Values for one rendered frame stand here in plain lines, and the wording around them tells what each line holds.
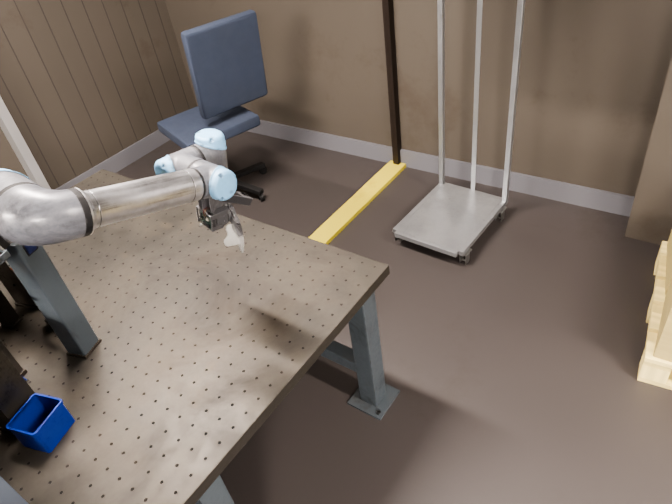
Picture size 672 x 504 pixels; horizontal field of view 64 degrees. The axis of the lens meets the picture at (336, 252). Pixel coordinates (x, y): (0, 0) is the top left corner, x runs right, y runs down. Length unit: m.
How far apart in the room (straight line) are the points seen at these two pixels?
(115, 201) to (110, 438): 0.70
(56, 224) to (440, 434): 1.60
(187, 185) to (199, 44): 1.98
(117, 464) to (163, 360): 0.33
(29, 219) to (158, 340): 0.78
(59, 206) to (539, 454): 1.78
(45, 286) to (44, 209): 0.60
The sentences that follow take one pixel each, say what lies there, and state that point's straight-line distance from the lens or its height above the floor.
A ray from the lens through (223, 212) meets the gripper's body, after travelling 1.51.
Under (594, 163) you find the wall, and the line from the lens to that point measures 3.22.
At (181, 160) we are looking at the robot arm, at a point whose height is 1.29.
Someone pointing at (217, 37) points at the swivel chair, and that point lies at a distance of 3.19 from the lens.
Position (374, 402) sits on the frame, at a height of 0.04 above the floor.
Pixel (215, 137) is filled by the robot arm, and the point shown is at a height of 1.30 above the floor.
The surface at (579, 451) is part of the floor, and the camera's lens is 2.25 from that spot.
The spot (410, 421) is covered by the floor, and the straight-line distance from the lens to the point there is 2.25.
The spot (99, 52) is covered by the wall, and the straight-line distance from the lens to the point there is 4.31.
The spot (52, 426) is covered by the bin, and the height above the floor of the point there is 0.76.
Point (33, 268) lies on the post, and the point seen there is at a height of 1.06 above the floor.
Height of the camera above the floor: 1.88
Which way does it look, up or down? 39 degrees down
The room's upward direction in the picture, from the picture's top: 9 degrees counter-clockwise
